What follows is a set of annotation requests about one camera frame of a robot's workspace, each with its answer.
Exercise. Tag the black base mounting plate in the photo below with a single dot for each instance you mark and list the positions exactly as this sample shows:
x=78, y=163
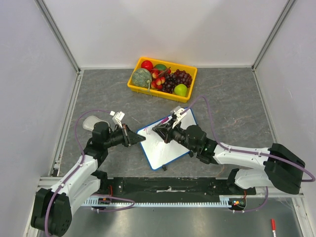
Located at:
x=170, y=190

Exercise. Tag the yellow plastic fruit tray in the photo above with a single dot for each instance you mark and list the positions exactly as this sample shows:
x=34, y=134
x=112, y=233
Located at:
x=173, y=66

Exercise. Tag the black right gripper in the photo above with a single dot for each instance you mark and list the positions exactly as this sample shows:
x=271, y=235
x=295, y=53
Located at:
x=168, y=133

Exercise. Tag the green pear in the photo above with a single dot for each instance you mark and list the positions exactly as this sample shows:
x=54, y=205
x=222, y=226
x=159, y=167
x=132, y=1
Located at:
x=181, y=90

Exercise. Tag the white whiteboard eraser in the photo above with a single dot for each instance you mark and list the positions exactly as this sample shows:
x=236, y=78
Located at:
x=89, y=123

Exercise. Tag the green mango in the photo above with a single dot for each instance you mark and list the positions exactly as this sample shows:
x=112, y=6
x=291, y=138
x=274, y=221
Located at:
x=160, y=67

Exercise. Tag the green netted melon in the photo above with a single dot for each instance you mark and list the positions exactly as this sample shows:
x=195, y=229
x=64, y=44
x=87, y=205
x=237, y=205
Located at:
x=141, y=78

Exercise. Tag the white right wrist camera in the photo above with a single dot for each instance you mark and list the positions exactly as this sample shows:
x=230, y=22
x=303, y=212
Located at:
x=178, y=114

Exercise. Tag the red cherries cluster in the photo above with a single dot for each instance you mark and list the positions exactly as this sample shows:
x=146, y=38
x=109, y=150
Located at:
x=159, y=78

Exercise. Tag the purple capped whiteboard marker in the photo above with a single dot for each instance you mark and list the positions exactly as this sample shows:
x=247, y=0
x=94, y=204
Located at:
x=163, y=122

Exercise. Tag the light blue cable duct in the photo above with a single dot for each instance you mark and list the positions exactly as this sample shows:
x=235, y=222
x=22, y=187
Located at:
x=99, y=201

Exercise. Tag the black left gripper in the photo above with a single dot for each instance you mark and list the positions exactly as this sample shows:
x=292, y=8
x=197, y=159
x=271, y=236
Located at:
x=135, y=138

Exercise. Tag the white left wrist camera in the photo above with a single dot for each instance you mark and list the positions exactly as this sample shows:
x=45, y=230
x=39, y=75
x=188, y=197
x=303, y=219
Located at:
x=117, y=117

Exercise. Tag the blue framed whiteboard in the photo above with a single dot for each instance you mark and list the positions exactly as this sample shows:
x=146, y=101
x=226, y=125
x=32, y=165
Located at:
x=157, y=152

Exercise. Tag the red apple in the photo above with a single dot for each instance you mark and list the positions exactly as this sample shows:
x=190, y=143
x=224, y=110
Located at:
x=147, y=65

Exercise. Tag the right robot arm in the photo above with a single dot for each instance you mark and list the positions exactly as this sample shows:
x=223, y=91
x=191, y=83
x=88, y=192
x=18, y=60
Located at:
x=276, y=166

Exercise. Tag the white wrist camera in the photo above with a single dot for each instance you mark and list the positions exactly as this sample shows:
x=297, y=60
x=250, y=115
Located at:
x=117, y=117
x=178, y=114

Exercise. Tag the dark purple grape bunch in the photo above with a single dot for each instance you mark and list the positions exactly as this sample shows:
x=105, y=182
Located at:
x=174, y=79

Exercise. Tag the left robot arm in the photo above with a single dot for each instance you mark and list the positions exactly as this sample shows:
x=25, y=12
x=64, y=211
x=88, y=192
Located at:
x=54, y=207

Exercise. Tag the red marker pen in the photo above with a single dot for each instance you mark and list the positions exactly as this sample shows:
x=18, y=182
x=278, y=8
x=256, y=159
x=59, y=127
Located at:
x=273, y=227

